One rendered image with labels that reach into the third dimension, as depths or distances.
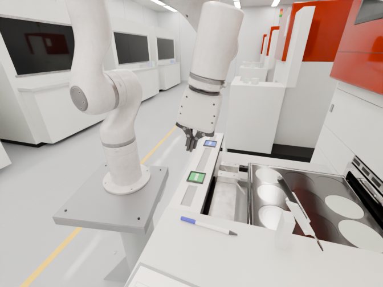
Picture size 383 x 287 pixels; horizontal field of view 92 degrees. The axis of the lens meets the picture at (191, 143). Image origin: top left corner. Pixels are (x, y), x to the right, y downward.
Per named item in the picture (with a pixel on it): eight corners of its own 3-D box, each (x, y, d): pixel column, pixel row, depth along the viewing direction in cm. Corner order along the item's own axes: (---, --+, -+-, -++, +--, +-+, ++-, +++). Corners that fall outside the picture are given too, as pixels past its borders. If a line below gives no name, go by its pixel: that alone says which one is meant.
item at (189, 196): (221, 156, 102) (224, 133, 96) (198, 248, 55) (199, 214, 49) (205, 154, 105) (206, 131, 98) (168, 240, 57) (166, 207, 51)
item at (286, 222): (301, 241, 41) (319, 195, 35) (305, 257, 38) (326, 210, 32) (272, 234, 43) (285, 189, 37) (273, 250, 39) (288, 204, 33)
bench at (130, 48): (161, 94, 619) (155, 24, 528) (131, 110, 464) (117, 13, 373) (132, 93, 644) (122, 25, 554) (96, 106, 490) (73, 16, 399)
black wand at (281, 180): (274, 179, 33) (282, 176, 33) (274, 174, 35) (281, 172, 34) (320, 251, 38) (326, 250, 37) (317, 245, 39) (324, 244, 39)
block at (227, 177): (237, 179, 75) (238, 173, 73) (236, 184, 72) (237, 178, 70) (218, 176, 77) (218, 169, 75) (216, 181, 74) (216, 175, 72)
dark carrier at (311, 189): (342, 178, 73) (343, 177, 73) (406, 266, 43) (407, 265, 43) (251, 165, 81) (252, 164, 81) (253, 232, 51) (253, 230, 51)
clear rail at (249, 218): (250, 164, 83) (251, 162, 82) (251, 238, 50) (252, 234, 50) (247, 164, 83) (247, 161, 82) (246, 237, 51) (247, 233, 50)
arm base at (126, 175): (92, 188, 72) (78, 148, 63) (122, 162, 88) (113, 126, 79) (134, 199, 67) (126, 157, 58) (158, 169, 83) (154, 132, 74)
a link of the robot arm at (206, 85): (228, 78, 45) (225, 90, 47) (195, 69, 46) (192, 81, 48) (225, 83, 38) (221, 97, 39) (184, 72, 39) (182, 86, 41)
